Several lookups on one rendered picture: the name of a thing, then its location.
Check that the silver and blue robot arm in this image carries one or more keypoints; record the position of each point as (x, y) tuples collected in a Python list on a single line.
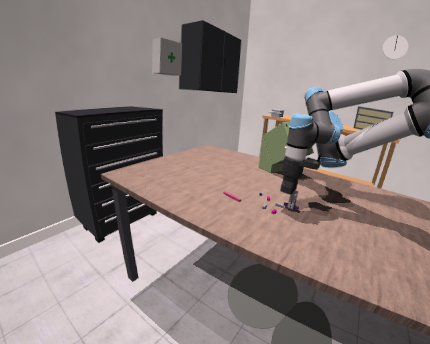
[(322, 124)]

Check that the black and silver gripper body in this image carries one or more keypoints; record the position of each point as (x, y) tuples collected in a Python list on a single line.
[(293, 167)]

